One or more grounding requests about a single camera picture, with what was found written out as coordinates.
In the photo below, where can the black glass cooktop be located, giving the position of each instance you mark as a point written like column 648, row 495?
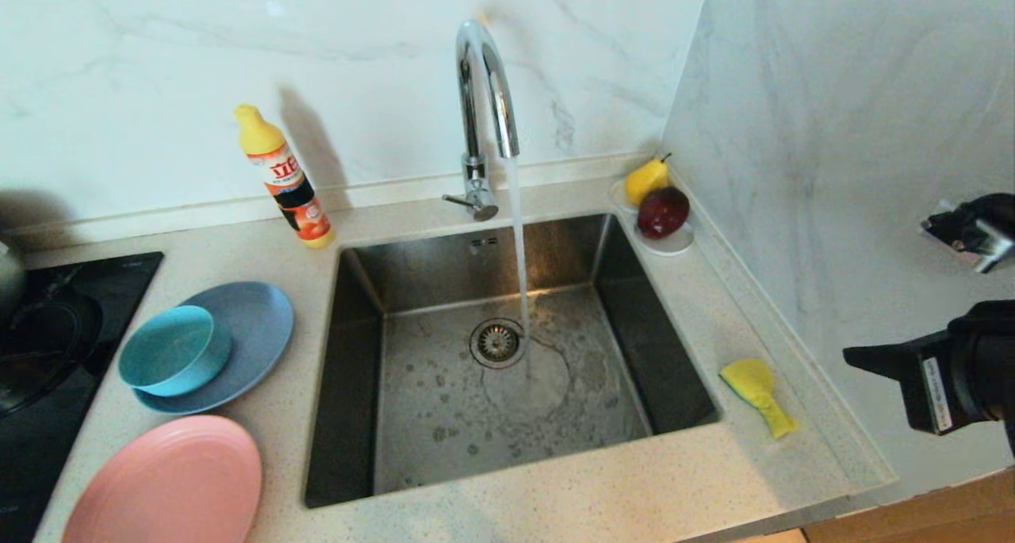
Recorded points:
column 47, row 353

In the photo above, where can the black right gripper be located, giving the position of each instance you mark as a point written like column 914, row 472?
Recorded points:
column 936, row 392

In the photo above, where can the small white dish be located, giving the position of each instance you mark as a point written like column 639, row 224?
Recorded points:
column 674, row 246

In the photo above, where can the teal bowl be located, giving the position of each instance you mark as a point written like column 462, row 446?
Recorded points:
column 170, row 349

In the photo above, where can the stainless steel sink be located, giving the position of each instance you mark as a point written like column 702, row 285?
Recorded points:
column 444, row 440

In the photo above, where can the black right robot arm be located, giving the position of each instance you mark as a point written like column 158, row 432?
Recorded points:
column 995, row 369

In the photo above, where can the round metal drain strainer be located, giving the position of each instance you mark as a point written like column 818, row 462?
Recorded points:
column 496, row 342

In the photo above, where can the pink plate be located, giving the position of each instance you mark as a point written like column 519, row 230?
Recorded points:
column 166, row 487

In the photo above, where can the yellow green sponge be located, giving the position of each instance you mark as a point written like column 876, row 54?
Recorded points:
column 753, row 380

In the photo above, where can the running water stream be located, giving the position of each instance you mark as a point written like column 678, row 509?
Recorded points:
column 519, row 250

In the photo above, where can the blue-grey plate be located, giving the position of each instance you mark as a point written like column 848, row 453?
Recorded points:
column 262, row 329

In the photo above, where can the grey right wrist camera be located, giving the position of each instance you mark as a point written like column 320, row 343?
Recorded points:
column 979, row 238

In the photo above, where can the chrome gooseneck faucet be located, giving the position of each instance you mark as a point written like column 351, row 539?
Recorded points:
column 476, row 75

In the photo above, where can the yellow-capped detergent bottle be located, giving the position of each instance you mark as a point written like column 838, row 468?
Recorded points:
column 287, row 182

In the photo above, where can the dark red apple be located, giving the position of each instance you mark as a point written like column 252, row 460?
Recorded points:
column 663, row 212

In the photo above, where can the yellow pear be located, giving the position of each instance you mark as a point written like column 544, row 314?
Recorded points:
column 644, row 180

